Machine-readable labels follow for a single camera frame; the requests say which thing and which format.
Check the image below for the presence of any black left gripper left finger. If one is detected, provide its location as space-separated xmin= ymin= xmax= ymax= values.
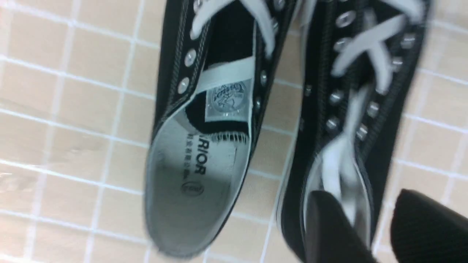
xmin=305 ymin=190 xmax=377 ymax=263

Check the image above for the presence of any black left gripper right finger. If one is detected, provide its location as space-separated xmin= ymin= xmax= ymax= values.
xmin=390 ymin=189 xmax=468 ymax=263

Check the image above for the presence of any black canvas lace sneaker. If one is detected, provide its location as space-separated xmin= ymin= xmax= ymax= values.
xmin=276 ymin=0 xmax=434 ymax=263
xmin=144 ymin=0 xmax=298 ymax=259

